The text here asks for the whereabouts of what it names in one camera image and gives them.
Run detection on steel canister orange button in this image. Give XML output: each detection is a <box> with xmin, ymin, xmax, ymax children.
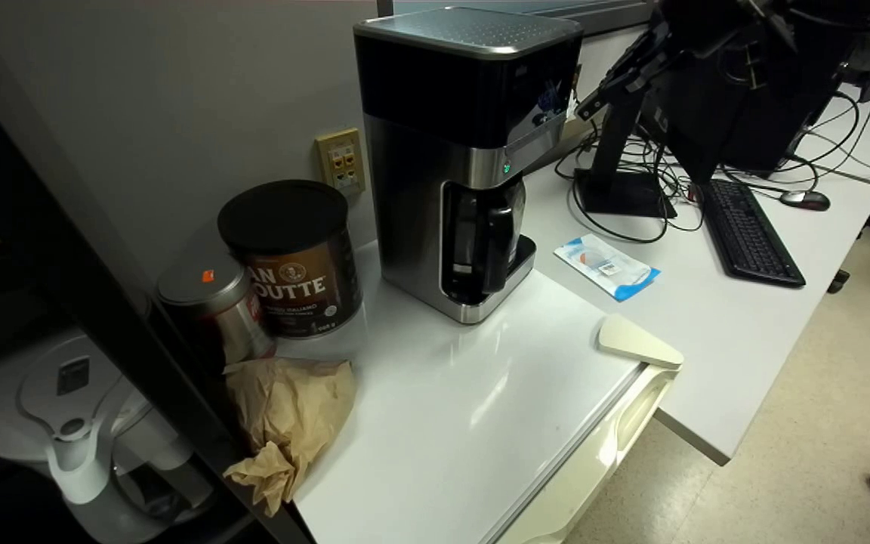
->
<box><xmin>153</xmin><ymin>261</ymin><xmax>279</xmax><ymax>378</ymax></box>

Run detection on beige wall outlet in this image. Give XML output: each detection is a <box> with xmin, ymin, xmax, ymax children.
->
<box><xmin>311</xmin><ymin>125</ymin><xmax>369</xmax><ymax>199</ymax></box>

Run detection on black cable bundle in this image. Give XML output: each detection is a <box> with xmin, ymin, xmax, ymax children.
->
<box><xmin>782</xmin><ymin>87</ymin><xmax>870</xmax><ymax>194</ymax></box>

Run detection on beige fridge hinge cover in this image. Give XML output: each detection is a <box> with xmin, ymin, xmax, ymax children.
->
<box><xmin>596</xmin><ymin>314</ymin><xmax>687</xmax><ymax>371</ymax></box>

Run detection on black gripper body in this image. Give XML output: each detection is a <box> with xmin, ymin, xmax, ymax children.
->
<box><xmin>655</xmin><ymin>0</ymin><xmax>796</xmax><ymax>66</ymax></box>

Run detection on glass coffee carafe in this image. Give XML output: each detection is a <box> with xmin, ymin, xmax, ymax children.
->
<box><xmin>440</xmin><ymin>180</ymin><xmax>529</xmax><ymax>304</ymax></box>

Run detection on black computer monitor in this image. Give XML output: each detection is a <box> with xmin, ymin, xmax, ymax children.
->
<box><xmin>643</xmin><ymin>44</ymin><xmax>866</xmax><ymax>184</ymax></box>

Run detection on brown coffee can black lid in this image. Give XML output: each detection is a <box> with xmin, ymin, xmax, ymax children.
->
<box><xmin>214</xmin><ymin>180</ymin><xmax>366</xmax><ymax>341</ymax></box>

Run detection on black monitor stand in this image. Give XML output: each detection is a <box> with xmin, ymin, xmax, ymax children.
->
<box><xmin>572</xmin><ymin>94</ymin><xmax>680</xmax><ymax>221</ymax></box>

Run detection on black cable on desk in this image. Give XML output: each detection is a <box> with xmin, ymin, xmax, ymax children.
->
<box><xmin>553</xmin><ymin>110</ymin><xmax>708</xmax><ymax>249</ymax></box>

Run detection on blue white wipes packet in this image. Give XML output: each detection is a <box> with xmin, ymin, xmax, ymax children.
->
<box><xmin>553</xmin><ymin>234</ymin><xmax>662</xmax><ymax>304</ymax></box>

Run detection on white mini fridge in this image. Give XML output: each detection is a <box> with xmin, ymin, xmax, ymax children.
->
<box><xmin>286</xmin><ymin>238</ymin><xmax>682</xmax><ymax>544</ymax></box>

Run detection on white water filter pitcher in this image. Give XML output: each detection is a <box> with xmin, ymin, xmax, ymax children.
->
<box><xmin>0</xmin><ymin>328</ymin><xmax>219</xmax><ymax>544</ymax></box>

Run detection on black computer mouse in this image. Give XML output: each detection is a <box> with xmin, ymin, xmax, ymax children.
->
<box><xmin>777</xmin><ymin>189</ymin><xmax>835</xmax><ymax>214</ymax></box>

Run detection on black and steel coffeemaker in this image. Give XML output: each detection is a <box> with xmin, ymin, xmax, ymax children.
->
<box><xmin>353</xmin><ymin>4</ymin><xmax>587</xmax><ymax>328</ymax></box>

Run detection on black shelf frame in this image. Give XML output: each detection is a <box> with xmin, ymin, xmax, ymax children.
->
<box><xmin>0</xmin><ymin>59</ymin><xmax>317</xmax><ymax>544</ymax></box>

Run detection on crumpled brown paper bag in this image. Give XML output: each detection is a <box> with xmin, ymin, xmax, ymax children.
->
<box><xmin>220</xmin><ymin>356</ymin><xmax>359</xmax><ymax>520</ymax></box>

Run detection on black computer keyboard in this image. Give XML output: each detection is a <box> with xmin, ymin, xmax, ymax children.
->
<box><xmin>696</xmin><ymin>180</ymin><xmax>811</xmax><ymax>292</ymax></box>

